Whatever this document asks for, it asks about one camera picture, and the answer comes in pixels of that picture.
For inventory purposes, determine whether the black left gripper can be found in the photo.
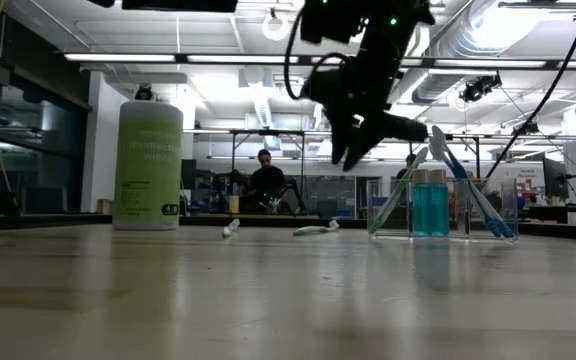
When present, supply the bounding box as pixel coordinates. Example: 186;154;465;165
300;63;430;172

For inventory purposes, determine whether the green white toothbrush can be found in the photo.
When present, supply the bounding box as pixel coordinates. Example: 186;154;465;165
221;218;242;239
367;146;429;235
292;219;341;237

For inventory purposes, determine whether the teal mouthwash bottle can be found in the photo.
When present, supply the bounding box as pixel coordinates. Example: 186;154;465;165
429;168;450;238
411;168;432;238

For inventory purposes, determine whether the person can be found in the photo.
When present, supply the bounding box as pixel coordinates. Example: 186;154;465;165
396;153;419;181
247;148;287;215

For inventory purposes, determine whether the clear acrylic organizer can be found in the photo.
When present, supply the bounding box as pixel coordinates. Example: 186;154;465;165
366;177;519;244

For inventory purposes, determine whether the computer monitor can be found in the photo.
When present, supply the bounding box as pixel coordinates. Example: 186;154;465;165
541;157;569;200

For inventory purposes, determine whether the green disinfecting wipes canister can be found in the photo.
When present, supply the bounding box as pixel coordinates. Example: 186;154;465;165
112;99;185;232

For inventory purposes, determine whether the black workstation frame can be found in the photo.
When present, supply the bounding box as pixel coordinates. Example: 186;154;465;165
229;128;307;216

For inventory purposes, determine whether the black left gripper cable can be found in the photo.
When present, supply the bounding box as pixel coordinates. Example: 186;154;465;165
284;7;352;101

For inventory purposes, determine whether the white ring light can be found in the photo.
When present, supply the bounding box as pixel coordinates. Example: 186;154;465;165
261;13;291;42

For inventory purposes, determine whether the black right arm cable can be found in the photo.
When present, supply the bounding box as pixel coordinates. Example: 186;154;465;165
485;0;576;179

